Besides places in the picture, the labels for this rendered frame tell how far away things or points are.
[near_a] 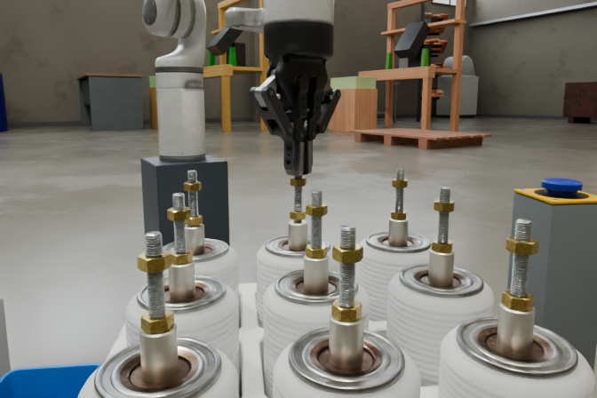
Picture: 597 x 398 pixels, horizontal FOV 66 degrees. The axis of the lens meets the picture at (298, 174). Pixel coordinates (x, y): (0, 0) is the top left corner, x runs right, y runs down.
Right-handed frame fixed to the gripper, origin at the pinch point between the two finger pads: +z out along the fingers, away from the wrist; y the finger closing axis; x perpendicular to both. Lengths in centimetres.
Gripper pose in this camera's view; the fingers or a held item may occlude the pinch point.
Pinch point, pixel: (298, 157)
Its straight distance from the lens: 51.8
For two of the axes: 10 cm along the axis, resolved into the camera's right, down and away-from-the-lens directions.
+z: 0.0, 9.9, 1.6
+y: 6.6, -1.2, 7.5
